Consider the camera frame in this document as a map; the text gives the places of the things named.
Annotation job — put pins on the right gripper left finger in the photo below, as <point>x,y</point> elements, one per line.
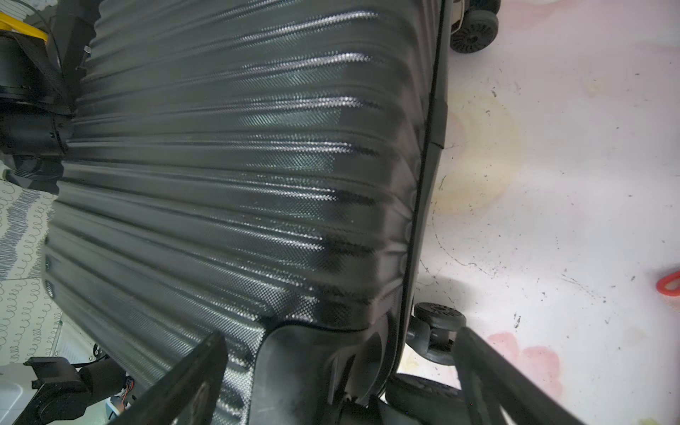
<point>188,393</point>

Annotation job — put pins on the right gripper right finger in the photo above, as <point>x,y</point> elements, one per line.
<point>495,391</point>

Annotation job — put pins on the black hard-shell suitcase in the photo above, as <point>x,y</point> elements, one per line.
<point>262,169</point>

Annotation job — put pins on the red white work glove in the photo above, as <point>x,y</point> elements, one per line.
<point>669,286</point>

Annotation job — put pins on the black toolbox yellow handle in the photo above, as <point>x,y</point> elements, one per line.
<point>27,74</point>

